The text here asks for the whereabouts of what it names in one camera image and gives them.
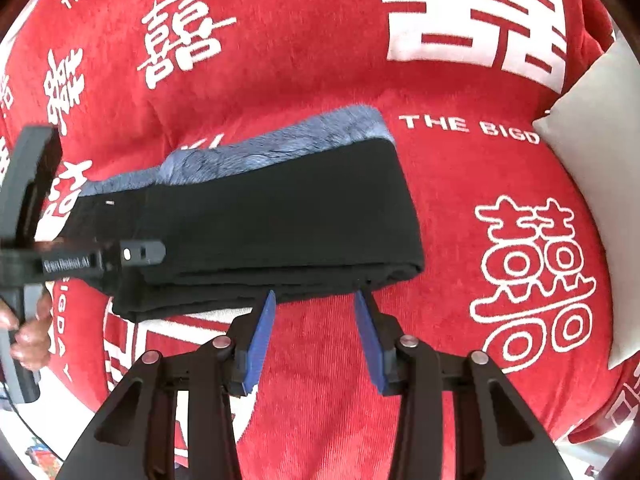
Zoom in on black cable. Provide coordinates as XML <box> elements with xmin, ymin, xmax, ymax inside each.
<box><xmin>0</xmin><ymin>384</ymin><xmax>65</xmax><ymax>462</ymax></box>

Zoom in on pale green cushion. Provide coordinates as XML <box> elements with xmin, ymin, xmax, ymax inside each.
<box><xmin>531</xmin><ymin>37</ymin><xmax>640</xmax><ymax>372</ymax></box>

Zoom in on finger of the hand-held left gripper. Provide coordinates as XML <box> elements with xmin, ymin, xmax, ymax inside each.
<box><xmin>102</xmin><ymin>239</ymin><xmax>167</xmax><ymax>268</ymax></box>

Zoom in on black pants with blue trim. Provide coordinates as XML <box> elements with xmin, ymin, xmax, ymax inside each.
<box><xmin>80</xmin><ymin>104</ymin><xmax>426</xmax><ymax>323</ymax></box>

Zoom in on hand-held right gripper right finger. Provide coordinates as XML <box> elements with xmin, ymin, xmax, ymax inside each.
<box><xmin>354</xmin><ymin>290</ymin><xmax>576</xmax><ymax>480</ymax></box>

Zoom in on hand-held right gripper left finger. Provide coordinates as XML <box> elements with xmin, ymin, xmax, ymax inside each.
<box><xmin>57</xmin><ymin>290</ymin><xmax>277</xmax><ymax>480</ymax></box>

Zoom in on red printed blanket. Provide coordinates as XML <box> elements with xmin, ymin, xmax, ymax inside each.
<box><xmin>0</xmin><ymin>0</ymin><xmax>640</xmax><ymax>480</ymax></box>

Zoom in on person's left hand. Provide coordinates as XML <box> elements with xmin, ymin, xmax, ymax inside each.
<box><xmin>0</xmin><ymin>292</ymin><xmax>52</xmax><ymax>370</ymax></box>

